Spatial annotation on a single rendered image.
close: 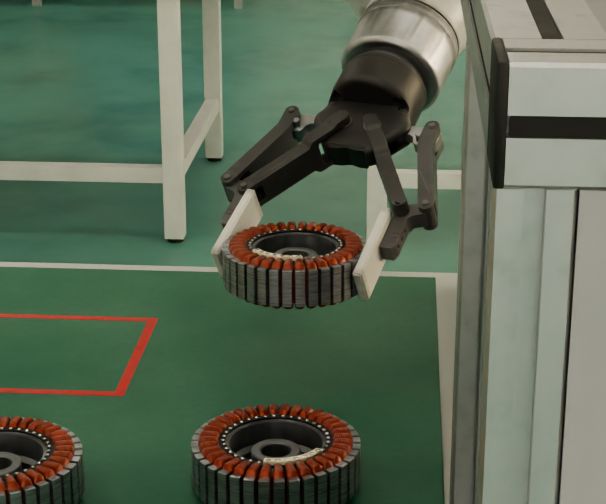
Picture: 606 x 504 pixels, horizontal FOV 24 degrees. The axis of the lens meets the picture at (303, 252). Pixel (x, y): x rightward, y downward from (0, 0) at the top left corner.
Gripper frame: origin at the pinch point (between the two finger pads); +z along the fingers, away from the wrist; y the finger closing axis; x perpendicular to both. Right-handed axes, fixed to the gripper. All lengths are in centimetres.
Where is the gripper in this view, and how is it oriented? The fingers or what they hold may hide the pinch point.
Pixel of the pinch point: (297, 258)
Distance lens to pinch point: 111.4
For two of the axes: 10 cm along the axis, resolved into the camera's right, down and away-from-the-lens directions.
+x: -2.2, -6.7, -7.1
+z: -3.7, 7.3, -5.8
